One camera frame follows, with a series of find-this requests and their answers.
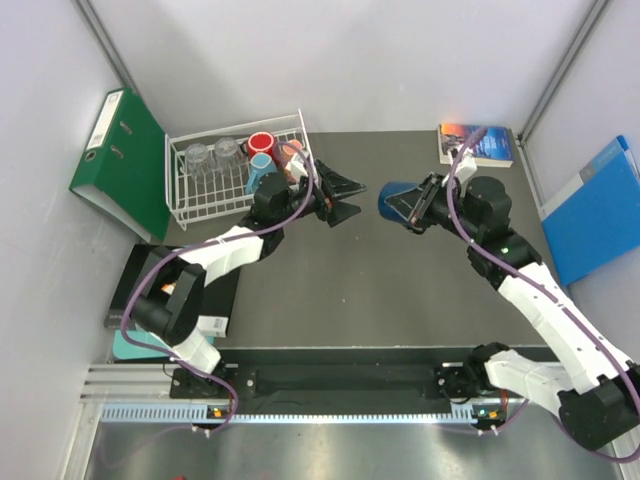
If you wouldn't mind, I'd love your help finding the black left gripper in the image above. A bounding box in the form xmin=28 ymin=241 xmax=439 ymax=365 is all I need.
xmin=275 ymin=159 xmax=367 ymax=227

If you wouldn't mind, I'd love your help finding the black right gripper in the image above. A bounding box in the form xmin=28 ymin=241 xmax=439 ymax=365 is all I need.
xmin=388 ymin=171 xmax=482 ymax=244

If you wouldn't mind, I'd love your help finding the dark blue ceramic mug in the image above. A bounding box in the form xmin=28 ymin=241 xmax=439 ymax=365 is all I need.
xmin=378 ymin=181 xmax=422 ymax=226

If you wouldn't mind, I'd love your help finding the light blue ceramic mug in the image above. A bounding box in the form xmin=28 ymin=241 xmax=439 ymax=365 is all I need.
xmin=245 ymin=152 xmax=278 ymax=195

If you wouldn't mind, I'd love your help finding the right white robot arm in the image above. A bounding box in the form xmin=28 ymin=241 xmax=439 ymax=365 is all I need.
xmin=378 ymin=173 xmax=639 ymax=451

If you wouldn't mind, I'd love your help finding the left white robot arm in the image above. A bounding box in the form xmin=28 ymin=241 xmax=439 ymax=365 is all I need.
xmin=123 ymin=160 xmax=366 ymax=397

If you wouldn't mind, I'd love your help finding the pink ceramic mug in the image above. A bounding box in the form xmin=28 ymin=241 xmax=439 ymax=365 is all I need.
xmin=278 ymin=139 xmax=308 ymax=185

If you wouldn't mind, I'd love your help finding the red ceramic mug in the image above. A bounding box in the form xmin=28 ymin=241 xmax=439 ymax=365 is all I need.
xmin=245 ymin=131 xmax=276 ymax=160

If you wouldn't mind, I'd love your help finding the blue cover paperback book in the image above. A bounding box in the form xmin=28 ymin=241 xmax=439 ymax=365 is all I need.
xmin=438 ymin=124 xmax=513 ymax=168

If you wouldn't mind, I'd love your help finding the clear drinking glass right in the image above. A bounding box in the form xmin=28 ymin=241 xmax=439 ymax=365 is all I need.
xmin=213 ymin=137 xmax=246 ymax=178

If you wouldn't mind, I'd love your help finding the clear drinking glass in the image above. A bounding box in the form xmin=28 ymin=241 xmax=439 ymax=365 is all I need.
xmin=184 ymin=143 xmax=212 ymax=184
xmin=213 ymin=137 xmax=246 ymax=178

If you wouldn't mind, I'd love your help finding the clear drinking glass left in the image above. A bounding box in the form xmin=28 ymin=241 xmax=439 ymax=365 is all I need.
xmin=184 ymin=143 xmax=212 ymax=184

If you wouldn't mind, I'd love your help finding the black book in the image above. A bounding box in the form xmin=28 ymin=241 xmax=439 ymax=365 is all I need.
xmin=103 ymin=244 xmax=241 ymax=338

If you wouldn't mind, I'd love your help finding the blue folder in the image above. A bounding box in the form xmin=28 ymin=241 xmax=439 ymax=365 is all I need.
xmin=542 ymin=135 xmax=639 ymax=286

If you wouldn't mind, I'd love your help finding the green lever arch binder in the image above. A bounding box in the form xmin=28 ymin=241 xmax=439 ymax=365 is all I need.
xmin=69 ymin=88 xmax=170 ymax=242

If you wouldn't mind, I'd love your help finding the teal notebook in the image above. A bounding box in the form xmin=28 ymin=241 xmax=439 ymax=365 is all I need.
xmin=112 ymin=330 xmax=169 ymax=361

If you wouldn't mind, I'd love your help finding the white wire dish rack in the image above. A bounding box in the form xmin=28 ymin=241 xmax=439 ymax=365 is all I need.
xmin=164 ymin=111 xmax=312 ymax=229

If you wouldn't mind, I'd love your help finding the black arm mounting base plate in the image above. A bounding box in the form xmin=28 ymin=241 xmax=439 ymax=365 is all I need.
xmin=168 ymin=347 xmax=511 ymax=415

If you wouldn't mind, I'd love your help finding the aluminium frame rail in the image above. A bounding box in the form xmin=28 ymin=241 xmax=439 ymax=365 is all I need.
xmin=80 ymin=364 xmax=176 ymax=403

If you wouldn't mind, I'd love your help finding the grey slotted cable duct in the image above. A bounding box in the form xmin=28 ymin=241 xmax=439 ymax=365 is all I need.
xmin=100 ymin=403 xmax=478 ymax=425

